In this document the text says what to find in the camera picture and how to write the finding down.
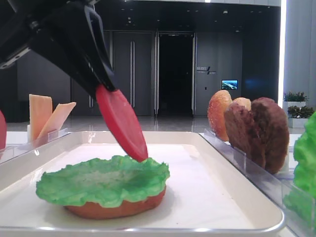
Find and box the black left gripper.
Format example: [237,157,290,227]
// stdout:
[0,0,116,99]

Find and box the red tomato slice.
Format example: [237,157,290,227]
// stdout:
[0,111,7,150]
[96,85,148,162]

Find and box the orange cheese slice outer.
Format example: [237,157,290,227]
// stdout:
[29,94,52,141]

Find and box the green lettuce leaf on tray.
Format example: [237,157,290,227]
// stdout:
[36,155,170,208]

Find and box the bun base under lettuce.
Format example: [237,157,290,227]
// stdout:
[64,187,166,220]

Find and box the brown meat patty inner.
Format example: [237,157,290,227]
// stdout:
[224,102,266,168]

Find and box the brown meat patty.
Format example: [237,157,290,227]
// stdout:
[251,97,289,174]
[224,102,266,168]

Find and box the brown meat patty outer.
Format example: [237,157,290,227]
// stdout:
[251,97,289,174]

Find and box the green lettuce leaf standing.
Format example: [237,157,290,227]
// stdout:
[283,114,316,225]

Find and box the bun half right inner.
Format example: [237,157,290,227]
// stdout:
[207,90,233,142]

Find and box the bun half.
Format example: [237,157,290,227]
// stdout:
[233,97,251,111]
[207,90,233,142]

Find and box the bun half right outer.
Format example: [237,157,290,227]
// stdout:
[233,97,251,111]

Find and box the white metal tray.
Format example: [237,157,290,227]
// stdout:
[0,131,285,237]

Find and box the potted plants white planter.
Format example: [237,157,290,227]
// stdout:
[283,91,307,128]

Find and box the clear left rail strip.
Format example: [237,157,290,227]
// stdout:
[0,128,70,164]

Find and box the wall display screen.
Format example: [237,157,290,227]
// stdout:
[221,80,238,90]

